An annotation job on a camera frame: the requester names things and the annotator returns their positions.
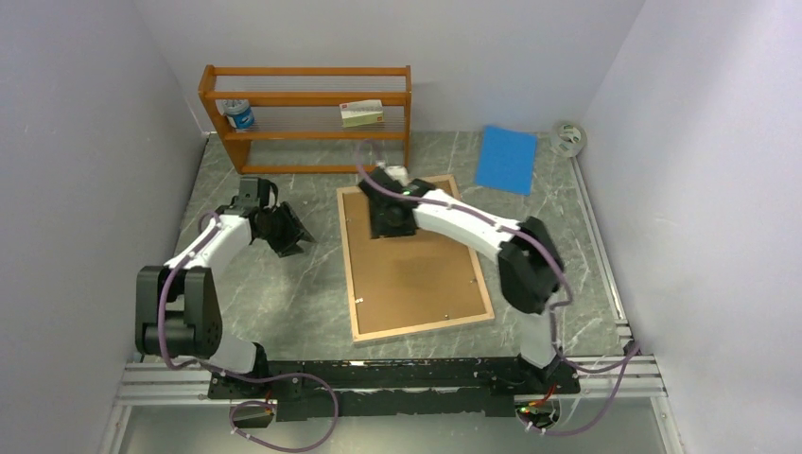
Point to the blue foam mat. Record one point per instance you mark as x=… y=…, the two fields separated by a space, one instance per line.
x=506 y=160

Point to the brown cardboard backing board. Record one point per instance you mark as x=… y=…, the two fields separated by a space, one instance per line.
x=413 y=282

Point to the clear tape roll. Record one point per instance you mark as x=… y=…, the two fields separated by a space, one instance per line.
x=567 y=139

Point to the blue white small jar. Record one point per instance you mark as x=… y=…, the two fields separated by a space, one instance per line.
x=239 y=112

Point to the wooden picture frame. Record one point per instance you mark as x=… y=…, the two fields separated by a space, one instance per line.
x=413 y=332

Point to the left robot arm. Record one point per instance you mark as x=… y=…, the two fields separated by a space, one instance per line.
x=177 y=314

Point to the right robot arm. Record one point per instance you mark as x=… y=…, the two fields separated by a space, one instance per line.
x=529 y=266

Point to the small white green box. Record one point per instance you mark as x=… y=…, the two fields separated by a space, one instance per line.
x=361 y=113

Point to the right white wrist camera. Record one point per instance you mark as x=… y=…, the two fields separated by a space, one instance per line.
x=398 y=173

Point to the orange wooden shelf rack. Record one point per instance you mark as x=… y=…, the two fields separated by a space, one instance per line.
x=303 y=103

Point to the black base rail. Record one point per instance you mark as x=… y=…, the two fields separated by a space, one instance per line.
x=492 y=386

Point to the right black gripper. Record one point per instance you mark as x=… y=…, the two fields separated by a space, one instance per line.
x=377 y=229

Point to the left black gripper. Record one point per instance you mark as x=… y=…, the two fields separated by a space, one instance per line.
x=295 y=232

